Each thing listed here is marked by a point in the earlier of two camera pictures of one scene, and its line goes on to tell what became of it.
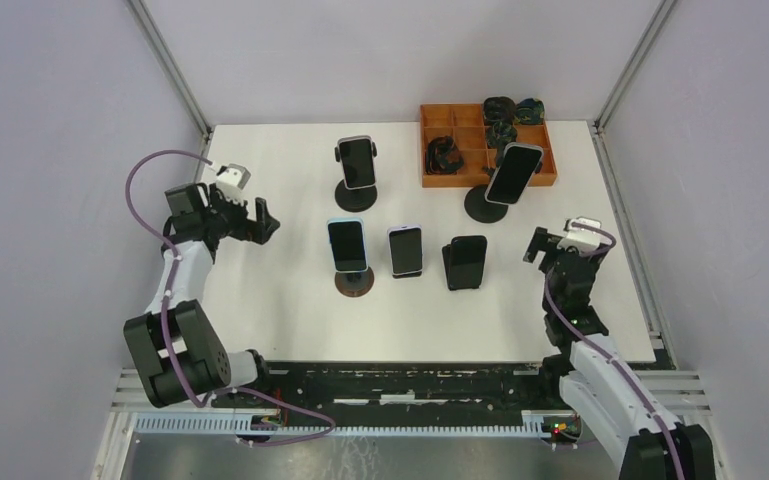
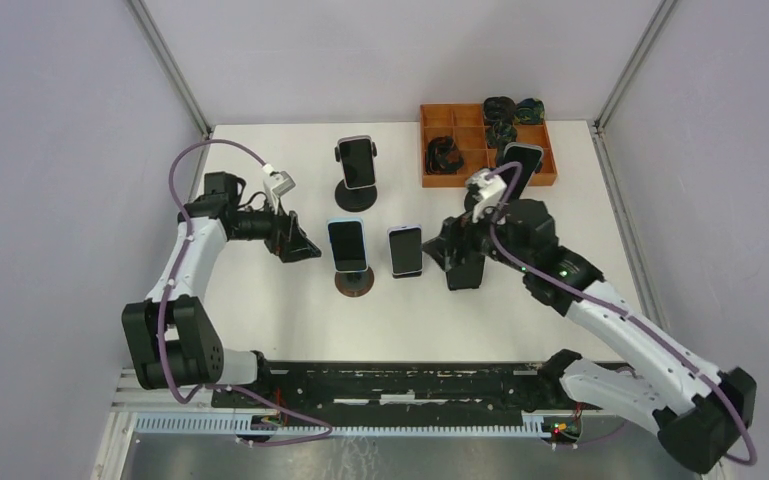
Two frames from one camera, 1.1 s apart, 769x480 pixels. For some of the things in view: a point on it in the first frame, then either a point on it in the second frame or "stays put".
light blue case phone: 347,236 stays put
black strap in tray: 443,156 stays put
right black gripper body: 549,257 to 478,235
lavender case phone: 406,248 stays put
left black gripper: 258,231 to 298,247
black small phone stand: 416,274 stays put
